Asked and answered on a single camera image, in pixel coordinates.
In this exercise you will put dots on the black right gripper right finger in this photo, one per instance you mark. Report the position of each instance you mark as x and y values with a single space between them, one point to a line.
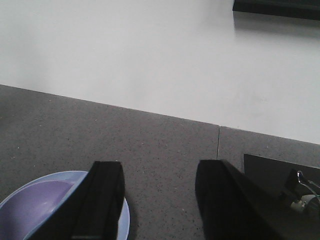
225 212

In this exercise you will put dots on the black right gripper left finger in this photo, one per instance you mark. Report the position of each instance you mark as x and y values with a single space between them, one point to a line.
92 211

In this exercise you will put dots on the purple plastic bowl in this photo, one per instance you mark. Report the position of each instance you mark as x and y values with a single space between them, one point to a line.
29 207

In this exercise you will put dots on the light blue plate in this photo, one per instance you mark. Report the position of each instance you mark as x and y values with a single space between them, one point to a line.
73 177

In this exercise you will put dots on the black glass cooktop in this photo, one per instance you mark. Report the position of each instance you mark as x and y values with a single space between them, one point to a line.
269 175

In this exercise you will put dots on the stove burner with pan support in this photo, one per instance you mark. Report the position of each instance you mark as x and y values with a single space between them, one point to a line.
301 195

